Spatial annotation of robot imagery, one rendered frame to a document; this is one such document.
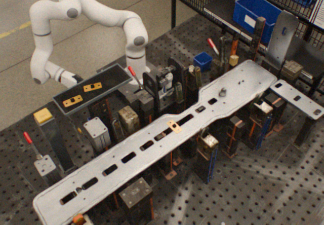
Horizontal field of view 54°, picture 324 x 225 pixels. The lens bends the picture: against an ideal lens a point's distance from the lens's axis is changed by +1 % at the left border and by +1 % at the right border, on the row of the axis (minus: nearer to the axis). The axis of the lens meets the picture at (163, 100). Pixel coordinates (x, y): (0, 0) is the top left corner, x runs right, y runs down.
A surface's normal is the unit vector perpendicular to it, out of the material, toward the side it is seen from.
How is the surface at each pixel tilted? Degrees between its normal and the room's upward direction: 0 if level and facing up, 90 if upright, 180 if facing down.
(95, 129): 0
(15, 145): 0
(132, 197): 0
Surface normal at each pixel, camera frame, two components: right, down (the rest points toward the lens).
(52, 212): -0.01, -0.65
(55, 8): -0.48, 0.49
